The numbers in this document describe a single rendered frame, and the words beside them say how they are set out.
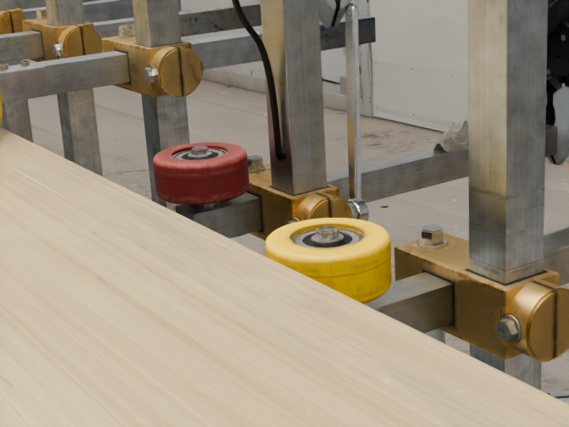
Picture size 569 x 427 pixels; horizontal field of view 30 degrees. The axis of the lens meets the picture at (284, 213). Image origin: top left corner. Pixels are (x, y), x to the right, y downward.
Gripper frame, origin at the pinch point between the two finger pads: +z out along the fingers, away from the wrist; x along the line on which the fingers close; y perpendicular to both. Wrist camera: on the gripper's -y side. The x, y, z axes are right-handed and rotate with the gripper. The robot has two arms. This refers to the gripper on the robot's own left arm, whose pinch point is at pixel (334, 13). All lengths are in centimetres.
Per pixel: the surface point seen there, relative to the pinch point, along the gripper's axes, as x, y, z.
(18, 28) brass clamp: 7, 66, 6
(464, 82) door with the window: -248, 258, 76
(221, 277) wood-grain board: 27.5, -26.1, 10.6
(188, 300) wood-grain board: 30.7, -28.0, 10.6
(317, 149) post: 7.0, -6.4, 10.1
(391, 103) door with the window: -246, 306, 92
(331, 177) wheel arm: 2.1, -1.4, 14.6
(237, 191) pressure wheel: 13.9, -4.5, 12.8
